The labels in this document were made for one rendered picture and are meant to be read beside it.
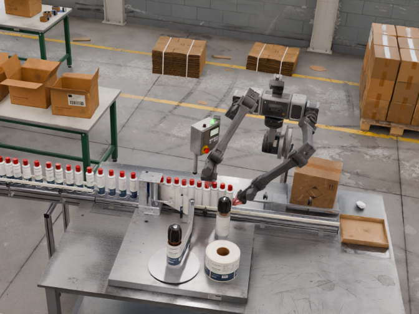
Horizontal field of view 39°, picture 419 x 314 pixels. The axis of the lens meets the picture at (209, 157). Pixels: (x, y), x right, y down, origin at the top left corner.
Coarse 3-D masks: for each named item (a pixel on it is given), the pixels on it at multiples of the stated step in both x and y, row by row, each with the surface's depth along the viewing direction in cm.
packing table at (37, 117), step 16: (112, 96) 550; (0, 112) 513; (16, 112) 515; (32, 112) 516; (48, 112) 518; (96, 112) 522; (112, 112) 567; (48, 128) 511; (64, 128) 501; (80, 128) 498; (112, 128) 577; (0, 144) 578; (112, 144) 587; (80, 160) 564; (96, 160) 563
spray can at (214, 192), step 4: (212, 184) 391; (216, 184) 390; (212, 188) 391; (216, 188) 391; (212, 192) 392; (216, 192) 392; (212, 196) 393; (216, 196) 394; (212, 200) 395; (216, 200) 396; (212, 204) 397; (216, 204) 398
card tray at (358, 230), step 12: (348, 216) 405; (360, 216) 404; (348, 228) 397; (360, 228) 398; (372, 228) 399; (384, 228) 398; (348, 240) 384; (360, 240) 382; (372, 240) 388; (384, 240) 389
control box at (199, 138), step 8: (208, 120) 380; (192, 128) 373; (200, 128) 371; (208, 128) 372; (192, 136) 376; (200, 136) 371; (208, 136) 375; (192, 144) 379; (200, 144) 374; (208, 144) 379; (200, 152) 377
